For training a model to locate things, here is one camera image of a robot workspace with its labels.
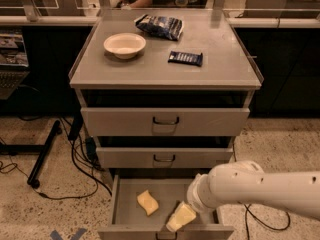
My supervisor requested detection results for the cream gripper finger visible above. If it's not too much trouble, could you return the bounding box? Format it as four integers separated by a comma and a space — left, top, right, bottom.
166, 201, 196, 232

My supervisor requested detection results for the yellow sponge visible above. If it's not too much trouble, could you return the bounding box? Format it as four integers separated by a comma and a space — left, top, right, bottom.
137, 190, 159, 216

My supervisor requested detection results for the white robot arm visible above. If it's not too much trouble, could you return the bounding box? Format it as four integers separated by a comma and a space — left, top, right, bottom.
166, 160, 320, 232

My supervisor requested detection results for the grey bottom drawer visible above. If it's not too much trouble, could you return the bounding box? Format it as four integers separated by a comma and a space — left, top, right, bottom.
98, 174, 234, 240

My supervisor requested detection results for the grey drawer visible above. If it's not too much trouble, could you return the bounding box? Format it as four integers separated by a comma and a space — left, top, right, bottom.
81, 108, 250, 136
96, 147, 233, 168
98, 174, 234, 240

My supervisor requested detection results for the grey top drawer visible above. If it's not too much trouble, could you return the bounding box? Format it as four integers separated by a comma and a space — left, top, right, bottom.
81, 108, 250, 136

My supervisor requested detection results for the grey middle drawer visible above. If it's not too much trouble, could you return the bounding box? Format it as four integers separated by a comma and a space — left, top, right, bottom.
96, 147, 233, 168

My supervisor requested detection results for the grey drawer cabinet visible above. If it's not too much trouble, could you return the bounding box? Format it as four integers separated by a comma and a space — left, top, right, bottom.
68, 8, 264, 240

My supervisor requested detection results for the black power adapter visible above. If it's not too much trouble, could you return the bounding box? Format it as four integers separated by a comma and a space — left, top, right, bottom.
85, 137, 97, 161

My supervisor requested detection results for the dark blue snack bar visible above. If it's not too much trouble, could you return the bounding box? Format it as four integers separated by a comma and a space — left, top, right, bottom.
168, 51, 203, 67

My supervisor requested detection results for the white bowl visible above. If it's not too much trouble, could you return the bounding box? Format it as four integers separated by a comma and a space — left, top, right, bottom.
103, 33, 146, 59

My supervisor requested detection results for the blue chip bag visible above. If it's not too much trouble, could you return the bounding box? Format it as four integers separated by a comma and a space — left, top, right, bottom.
134, 14, 184, 41

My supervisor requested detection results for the black table leg base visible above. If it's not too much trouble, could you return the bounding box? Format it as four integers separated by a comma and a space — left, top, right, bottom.
0, 120, 62, 189

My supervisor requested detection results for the clear water bottle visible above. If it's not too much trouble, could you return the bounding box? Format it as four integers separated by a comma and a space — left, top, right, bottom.
121, 0, 131, 10

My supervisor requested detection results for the black floor cable right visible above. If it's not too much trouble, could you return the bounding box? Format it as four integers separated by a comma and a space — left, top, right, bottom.
232, 144, 292, 240

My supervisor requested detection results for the black floor cables left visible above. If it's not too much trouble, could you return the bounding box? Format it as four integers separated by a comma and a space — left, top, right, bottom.
0, 116, 113, 200

